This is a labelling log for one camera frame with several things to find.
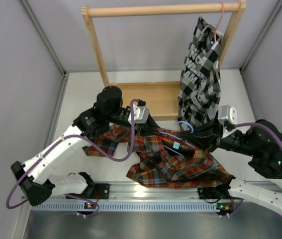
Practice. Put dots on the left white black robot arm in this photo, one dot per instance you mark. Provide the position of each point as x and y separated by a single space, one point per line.
34 176

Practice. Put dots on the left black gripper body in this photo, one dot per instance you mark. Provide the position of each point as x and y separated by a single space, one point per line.
117 117

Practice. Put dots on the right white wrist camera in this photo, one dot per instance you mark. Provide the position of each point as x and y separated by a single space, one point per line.
227 116

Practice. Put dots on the pink plastic hanger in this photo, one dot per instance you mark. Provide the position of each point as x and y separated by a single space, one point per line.
220 19

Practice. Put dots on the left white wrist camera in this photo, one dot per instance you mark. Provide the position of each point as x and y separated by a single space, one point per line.
138 112

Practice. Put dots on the light blue plastic hanger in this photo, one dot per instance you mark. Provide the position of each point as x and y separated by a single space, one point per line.
182 134

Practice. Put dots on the wooden clothes rack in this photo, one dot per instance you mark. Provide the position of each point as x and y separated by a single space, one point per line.
158 88

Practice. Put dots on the red brown plaid shirt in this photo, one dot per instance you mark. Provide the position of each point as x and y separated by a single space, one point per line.
167 162

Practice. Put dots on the aluminium mounting rail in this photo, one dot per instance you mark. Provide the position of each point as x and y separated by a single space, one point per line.
131 197

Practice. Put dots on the black white checkered shirt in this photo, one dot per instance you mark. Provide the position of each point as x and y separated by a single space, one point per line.
200 83

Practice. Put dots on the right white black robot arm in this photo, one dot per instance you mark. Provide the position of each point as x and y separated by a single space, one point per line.
259 140

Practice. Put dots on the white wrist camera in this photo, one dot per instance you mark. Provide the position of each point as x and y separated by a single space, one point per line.
138 112
227 116

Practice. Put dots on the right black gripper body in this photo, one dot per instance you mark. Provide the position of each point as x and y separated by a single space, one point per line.
213 142

